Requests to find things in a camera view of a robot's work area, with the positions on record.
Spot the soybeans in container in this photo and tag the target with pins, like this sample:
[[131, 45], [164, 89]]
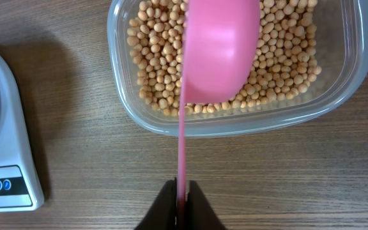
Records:
[[284, 65]]

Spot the clear plastic container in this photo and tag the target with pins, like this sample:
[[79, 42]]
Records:
[[341, 52]]

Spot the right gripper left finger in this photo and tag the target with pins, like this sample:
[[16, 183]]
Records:
[[162, 213]]

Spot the white digital kitchen scale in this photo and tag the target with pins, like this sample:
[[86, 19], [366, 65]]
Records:
[[20, 188]]

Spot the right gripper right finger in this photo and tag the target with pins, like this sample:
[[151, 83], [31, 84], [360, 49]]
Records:
[[199, 213]]

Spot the pink plastic measuring scoop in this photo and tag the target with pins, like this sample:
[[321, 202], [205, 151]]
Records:
[[219, 48]]

